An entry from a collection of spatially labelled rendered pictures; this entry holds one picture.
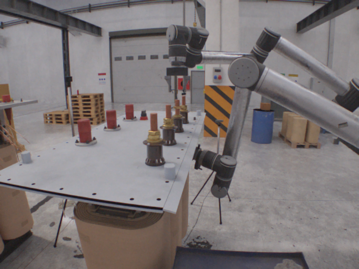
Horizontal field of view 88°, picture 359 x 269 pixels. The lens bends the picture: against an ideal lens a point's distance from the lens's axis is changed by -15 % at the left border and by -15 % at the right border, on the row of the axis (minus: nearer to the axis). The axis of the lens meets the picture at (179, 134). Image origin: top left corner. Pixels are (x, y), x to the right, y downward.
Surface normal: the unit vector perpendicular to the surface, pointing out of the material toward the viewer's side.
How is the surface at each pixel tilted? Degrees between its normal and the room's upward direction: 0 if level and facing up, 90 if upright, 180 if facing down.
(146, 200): 0
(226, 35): 90
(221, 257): 0
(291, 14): 90
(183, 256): 0
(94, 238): 90
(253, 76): 97
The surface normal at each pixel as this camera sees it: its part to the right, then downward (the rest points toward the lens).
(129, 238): -0.02, 0.25
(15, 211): 0.88, 0.12
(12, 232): 0.62, 0.20
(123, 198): 0.00, -0.97
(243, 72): -0.36, 0.33
